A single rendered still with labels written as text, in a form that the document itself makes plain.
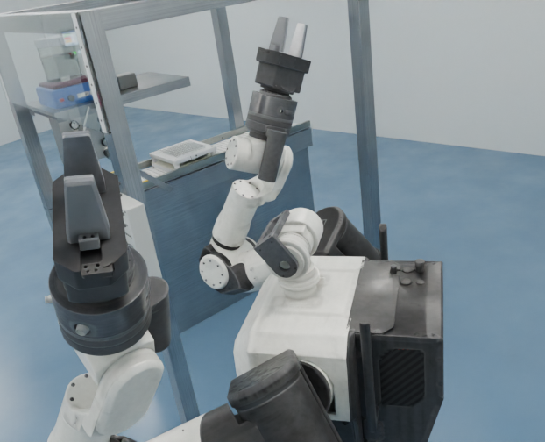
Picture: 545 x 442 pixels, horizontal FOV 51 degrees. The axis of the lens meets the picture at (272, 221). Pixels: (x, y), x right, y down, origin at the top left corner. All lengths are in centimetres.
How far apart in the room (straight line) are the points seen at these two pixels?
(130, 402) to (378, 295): 39
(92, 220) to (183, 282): 250
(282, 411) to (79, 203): 36
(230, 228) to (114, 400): 63
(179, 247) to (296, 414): 222
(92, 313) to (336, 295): 43
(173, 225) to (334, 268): 194
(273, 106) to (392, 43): 428
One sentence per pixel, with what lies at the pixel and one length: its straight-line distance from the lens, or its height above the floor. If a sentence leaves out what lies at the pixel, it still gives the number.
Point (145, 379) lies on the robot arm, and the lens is 61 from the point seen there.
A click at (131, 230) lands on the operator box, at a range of 172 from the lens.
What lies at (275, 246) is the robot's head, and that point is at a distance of 77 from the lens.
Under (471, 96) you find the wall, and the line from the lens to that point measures 506.
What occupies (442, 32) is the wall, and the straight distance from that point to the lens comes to 507.
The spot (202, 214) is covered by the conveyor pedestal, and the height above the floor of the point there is 58.
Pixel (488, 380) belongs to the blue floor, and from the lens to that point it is 262.
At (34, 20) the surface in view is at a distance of 205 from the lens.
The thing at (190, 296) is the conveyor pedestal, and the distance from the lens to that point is 299.
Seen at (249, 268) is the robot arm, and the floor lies 115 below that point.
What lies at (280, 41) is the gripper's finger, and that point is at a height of 157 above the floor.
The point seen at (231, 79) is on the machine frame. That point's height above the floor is 114.
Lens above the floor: 171
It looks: 25 degrees down
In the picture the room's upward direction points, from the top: 8 degrees counter-clockwise
